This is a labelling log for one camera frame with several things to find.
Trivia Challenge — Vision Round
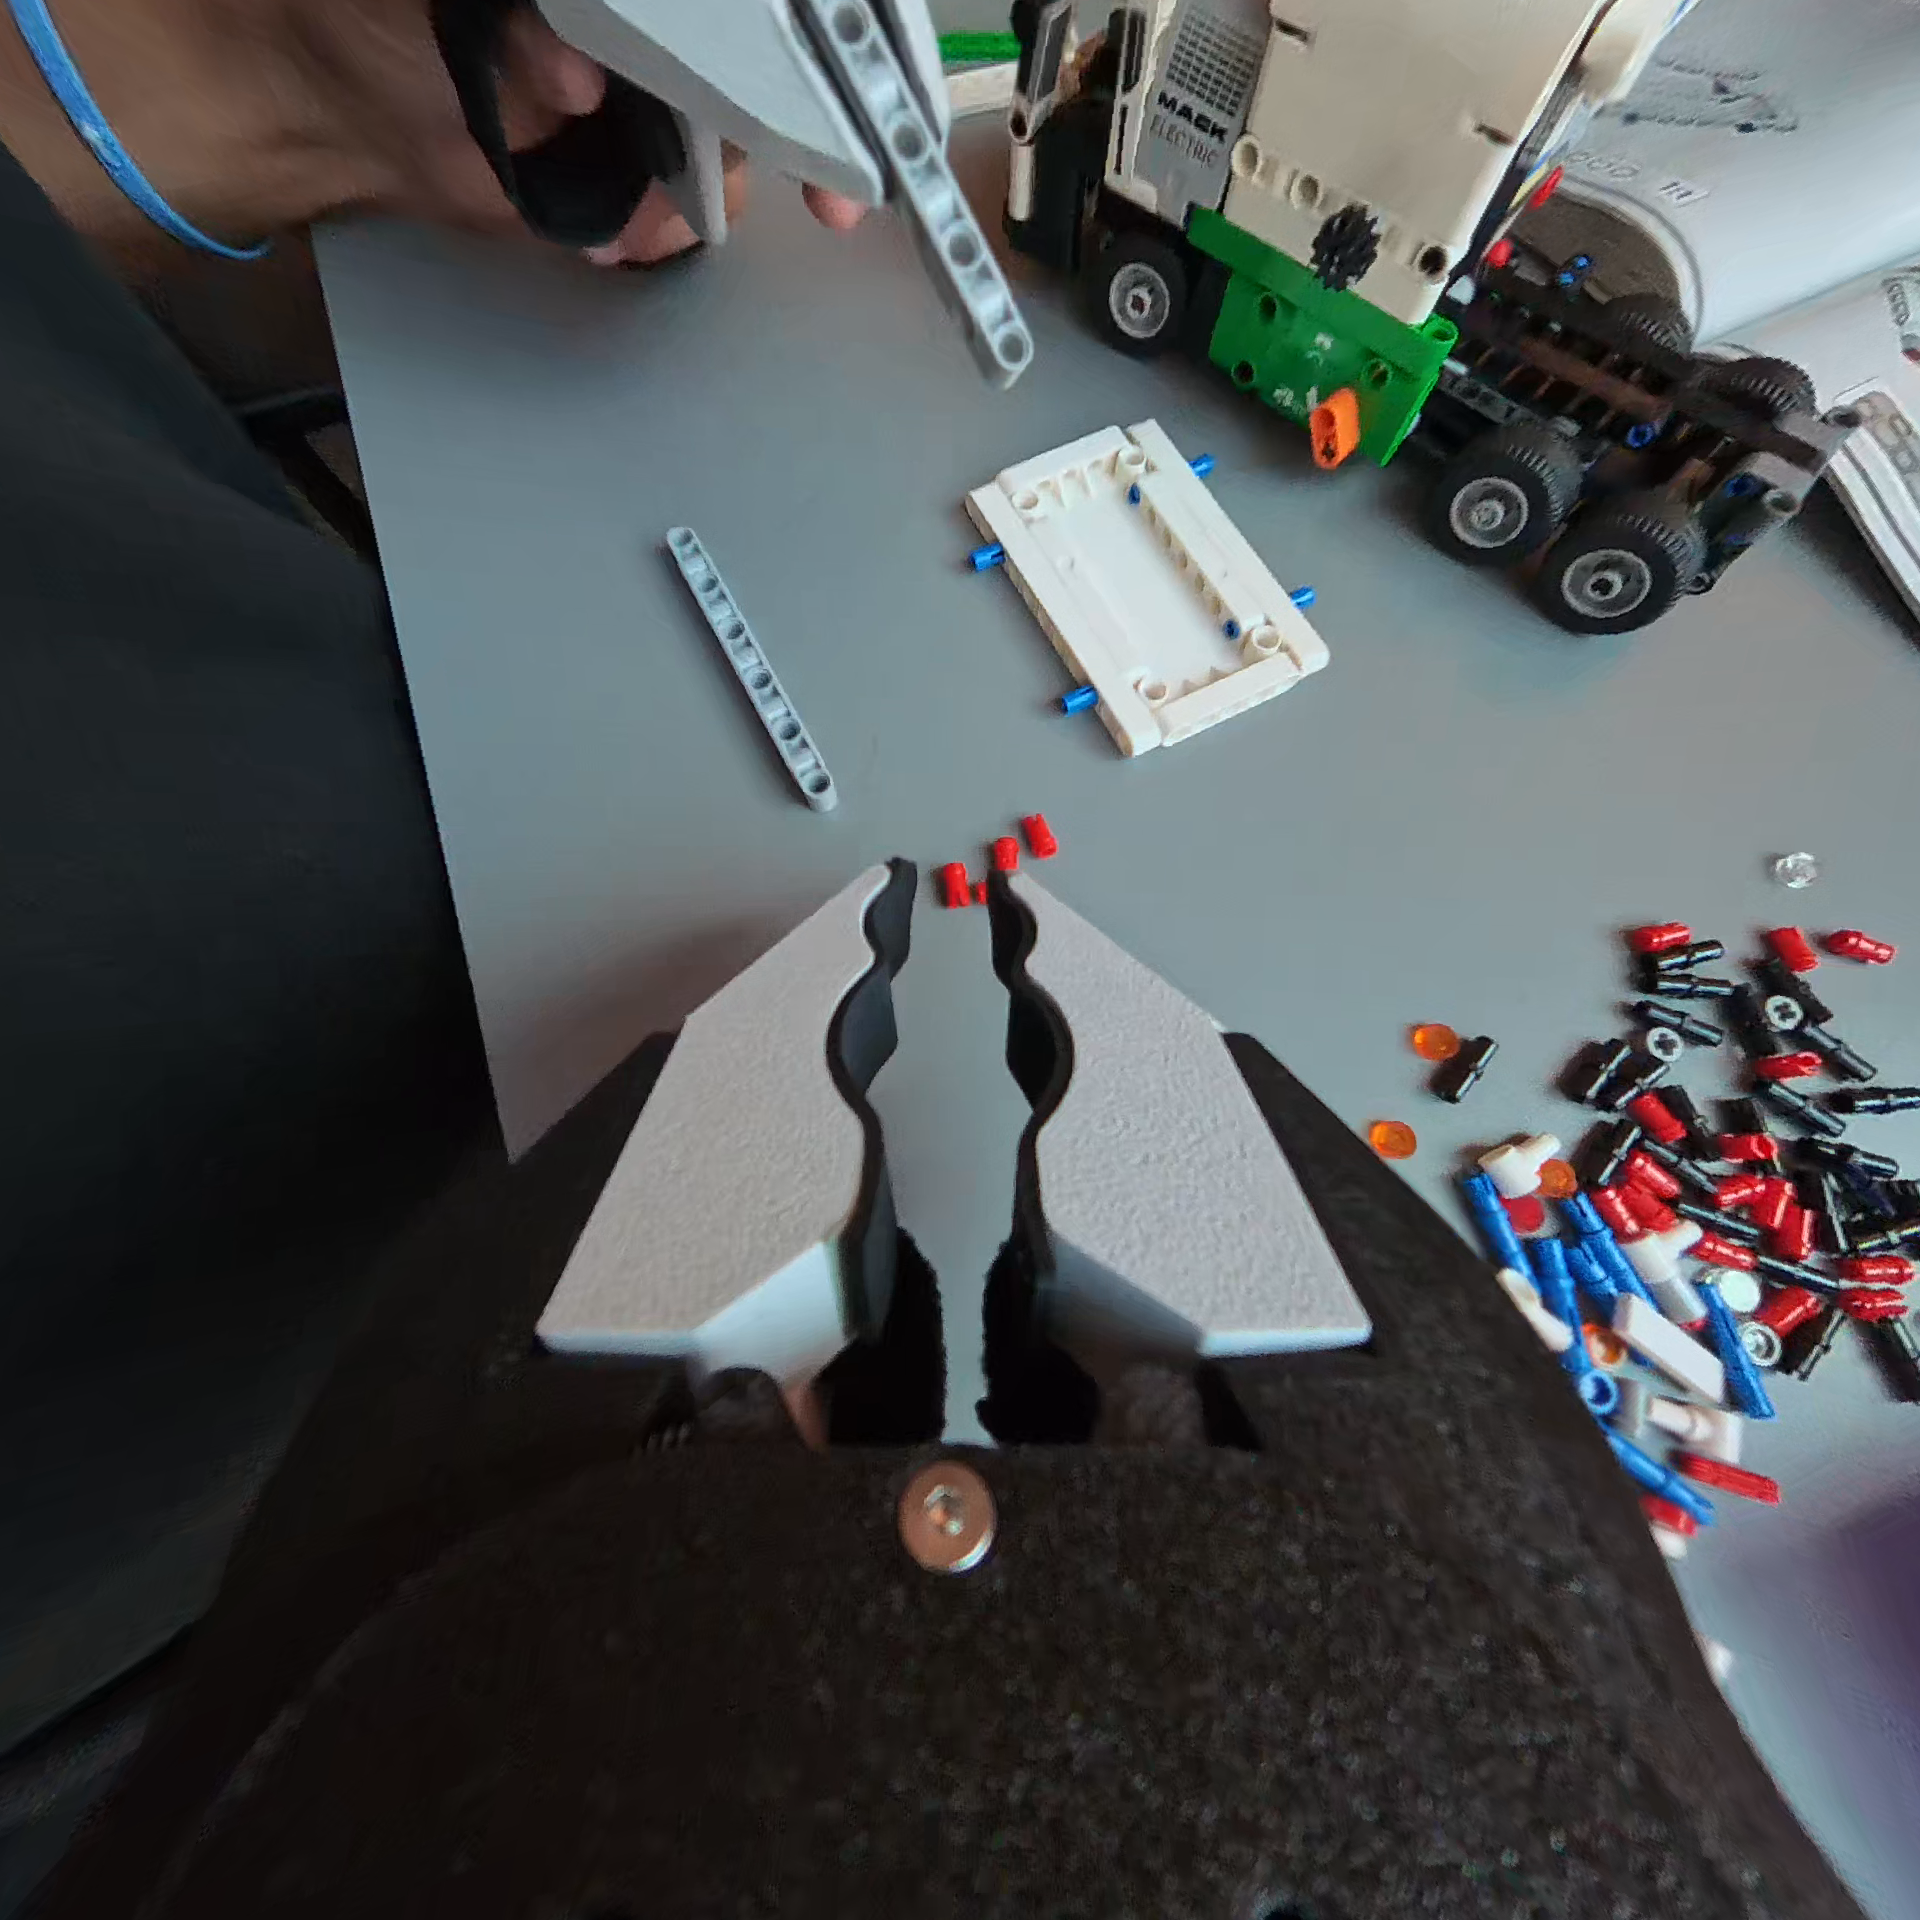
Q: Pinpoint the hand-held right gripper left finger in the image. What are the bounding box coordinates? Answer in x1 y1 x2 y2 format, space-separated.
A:
533 858 922 1450

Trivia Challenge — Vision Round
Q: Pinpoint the pile of small lego pins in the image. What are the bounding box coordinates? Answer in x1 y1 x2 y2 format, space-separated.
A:
1424 920 1920 1555

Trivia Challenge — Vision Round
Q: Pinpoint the blue wristband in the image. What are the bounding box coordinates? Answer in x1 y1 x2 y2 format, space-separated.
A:
0 0 275 266

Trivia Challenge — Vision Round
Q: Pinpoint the red-pinned grey lego beam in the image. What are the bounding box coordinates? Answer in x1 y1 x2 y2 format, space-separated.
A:
792 0 1041 393

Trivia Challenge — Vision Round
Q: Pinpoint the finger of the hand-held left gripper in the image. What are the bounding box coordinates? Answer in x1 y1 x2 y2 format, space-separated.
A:
873 0 958 146
537 0 890 208

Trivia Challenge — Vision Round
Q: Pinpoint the person's left hand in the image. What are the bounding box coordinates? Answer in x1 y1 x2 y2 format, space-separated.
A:
37 0 873 275

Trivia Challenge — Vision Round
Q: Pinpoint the person's dark clothing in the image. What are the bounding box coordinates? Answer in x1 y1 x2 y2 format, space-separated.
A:
0 141 520 1920

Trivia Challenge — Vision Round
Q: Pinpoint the white lego panel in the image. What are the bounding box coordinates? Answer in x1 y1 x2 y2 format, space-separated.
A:
961 421 1334 757

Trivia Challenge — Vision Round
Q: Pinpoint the open instruction booklet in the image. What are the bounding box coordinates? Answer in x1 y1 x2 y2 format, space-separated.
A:
1553 0 1920 634

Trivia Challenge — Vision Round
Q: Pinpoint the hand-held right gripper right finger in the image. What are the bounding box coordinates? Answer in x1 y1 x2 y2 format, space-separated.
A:
984 866 1377 1395

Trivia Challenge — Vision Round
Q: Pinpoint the white lego truck model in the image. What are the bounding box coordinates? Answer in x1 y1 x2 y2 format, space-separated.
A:
938 0 1862 640

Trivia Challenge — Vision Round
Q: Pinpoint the person's left forearm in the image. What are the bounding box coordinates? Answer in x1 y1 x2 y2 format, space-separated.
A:
0 23 266 279

